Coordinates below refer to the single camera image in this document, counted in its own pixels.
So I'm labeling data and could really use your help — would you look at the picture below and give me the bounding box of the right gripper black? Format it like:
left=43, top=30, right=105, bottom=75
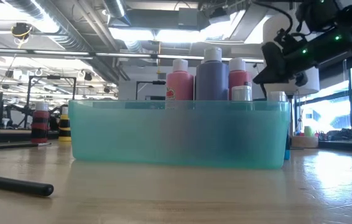
left=252, top=41, right=310, bottom=88

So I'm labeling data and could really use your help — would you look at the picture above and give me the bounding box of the large red paint bottle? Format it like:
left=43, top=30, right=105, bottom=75
left=228, top=57, right=253, bottom=101

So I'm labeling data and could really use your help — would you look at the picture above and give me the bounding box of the small dark green paint bottle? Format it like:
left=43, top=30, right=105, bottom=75
left=231, top=85, right=253, bottom=102

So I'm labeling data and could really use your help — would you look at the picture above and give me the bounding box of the large purple paint bottle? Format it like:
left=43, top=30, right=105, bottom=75
left=195, top=46, right=230, bottom=102

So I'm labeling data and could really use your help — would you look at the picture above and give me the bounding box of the large pink paint bottle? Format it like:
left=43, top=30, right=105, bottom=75
left=165, top=58, right=195, bottom=102

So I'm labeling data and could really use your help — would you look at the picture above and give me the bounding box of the small yellow paint bottle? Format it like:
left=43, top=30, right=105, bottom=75
left=58, top=106, right=72, bottom=142

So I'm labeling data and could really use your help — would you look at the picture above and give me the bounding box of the small red paint bottle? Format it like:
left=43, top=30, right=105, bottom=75
left=31, top=101, right=50, bottom=144

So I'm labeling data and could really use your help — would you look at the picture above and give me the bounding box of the table lamp with white shade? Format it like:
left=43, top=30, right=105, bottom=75
left=262, top=8, right=321, bottom=149

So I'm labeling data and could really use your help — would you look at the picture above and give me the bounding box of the black bag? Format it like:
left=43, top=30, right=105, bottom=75
left=325, top=128, right=352, bottom=142

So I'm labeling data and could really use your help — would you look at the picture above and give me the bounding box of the translucent teal plastic bin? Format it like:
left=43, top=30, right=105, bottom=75
left=68, top=98, right=291, bottom=170

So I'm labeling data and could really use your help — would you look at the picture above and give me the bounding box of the yellow black cable reel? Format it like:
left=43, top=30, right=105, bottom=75
left=10, top=22, right=34, bottom=40

